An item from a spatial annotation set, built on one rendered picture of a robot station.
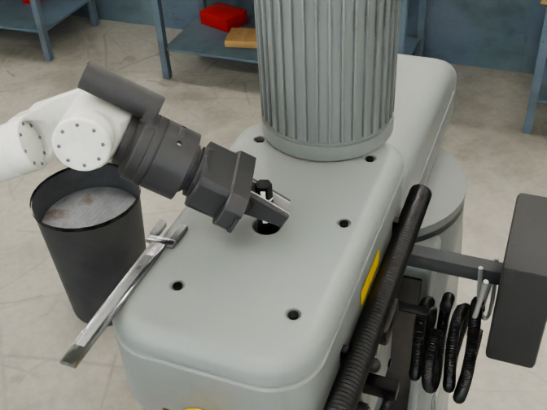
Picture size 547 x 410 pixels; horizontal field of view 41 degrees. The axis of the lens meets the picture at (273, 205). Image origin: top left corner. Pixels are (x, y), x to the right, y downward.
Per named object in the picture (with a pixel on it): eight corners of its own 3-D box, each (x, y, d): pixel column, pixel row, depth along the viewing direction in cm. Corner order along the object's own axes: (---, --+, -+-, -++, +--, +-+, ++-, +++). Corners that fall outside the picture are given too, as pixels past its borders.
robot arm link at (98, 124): (133, 206, 84) (39, 164, 82) (146, 165, 94) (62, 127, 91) (173, 126, 80) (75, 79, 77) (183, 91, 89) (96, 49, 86)
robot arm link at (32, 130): (124, 150, 84) (19, 184, 86) (136, 120, 92) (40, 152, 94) (100, 100, 81) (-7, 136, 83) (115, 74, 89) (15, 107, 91)
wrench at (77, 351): (83, 372, 76) (81, 367, 76) (52, 362, 77) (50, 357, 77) (188, 229, 94) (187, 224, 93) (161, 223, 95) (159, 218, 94)
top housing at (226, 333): (309, 472, 83) (307, 382, 74) (112, 408, 92) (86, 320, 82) (404, 223, 117) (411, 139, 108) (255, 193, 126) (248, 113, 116)
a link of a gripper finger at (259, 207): (279, 226, 92) (236, 207, 91) (291, 209, 90) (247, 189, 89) (278, 234, 91) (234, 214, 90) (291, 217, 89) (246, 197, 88)
